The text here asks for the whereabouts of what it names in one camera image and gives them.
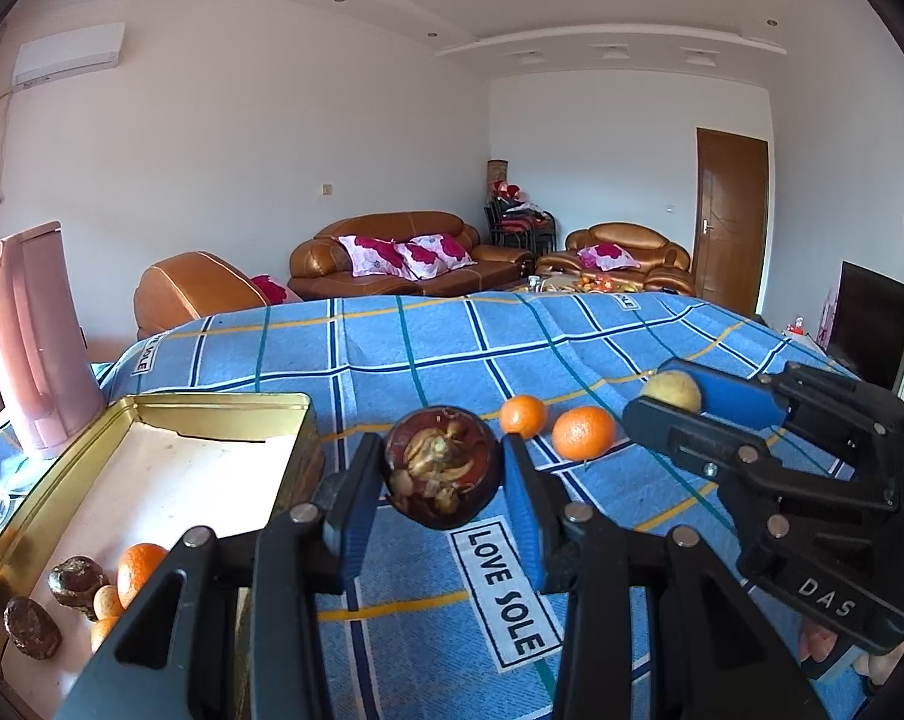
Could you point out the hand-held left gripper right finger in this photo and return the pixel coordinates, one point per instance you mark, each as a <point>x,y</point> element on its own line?
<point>524,525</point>

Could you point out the black television screen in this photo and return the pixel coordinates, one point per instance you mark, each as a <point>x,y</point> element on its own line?
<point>868,322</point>

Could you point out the orange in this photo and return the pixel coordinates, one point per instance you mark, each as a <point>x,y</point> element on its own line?
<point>103,631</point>
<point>140,574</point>
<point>585,433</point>
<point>523,416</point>

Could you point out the pink electric kettle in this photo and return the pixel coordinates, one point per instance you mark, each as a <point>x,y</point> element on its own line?
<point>35,337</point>

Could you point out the blue plaid tablecloth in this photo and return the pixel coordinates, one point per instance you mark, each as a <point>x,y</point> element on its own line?
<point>437,345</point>

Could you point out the tall brown floor vase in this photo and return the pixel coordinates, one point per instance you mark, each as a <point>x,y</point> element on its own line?
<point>497,178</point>

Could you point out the white air conditioner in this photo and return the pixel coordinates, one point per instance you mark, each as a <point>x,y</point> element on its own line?
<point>69,52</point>

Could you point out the gold metal tin box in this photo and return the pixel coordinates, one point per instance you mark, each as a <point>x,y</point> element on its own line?
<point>197,457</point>

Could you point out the brown wooden door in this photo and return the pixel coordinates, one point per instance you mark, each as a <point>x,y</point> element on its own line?
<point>729,210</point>

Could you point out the brown leather three-seat sofa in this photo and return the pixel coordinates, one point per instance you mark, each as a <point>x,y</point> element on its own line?
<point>392,232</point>

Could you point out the pink floral pillow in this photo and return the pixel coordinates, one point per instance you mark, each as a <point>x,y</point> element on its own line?
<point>275,291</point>
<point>608,256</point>
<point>437,251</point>
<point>373,256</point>

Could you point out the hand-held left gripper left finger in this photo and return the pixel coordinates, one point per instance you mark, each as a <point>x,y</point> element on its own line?
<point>358,521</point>

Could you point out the stacked dark chairs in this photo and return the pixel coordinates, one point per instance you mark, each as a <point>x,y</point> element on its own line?
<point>519,229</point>

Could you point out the small yellow-green fruit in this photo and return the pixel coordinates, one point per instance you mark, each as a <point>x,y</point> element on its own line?
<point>107,602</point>
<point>673,392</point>

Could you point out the brown leather armchair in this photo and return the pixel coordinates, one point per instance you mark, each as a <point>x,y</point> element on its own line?
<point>632,240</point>
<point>189,292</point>

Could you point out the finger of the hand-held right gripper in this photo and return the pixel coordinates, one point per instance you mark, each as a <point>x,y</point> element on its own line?
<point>684,431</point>
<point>744,394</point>

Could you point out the dark brown mangosteen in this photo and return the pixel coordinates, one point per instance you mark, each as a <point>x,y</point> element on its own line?
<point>32,626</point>
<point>79,581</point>
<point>440,469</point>

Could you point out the person's right hand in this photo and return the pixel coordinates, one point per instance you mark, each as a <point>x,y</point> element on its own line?
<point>823,643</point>

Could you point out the cluttered coffee table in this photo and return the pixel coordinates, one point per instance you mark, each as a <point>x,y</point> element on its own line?
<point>579,283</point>

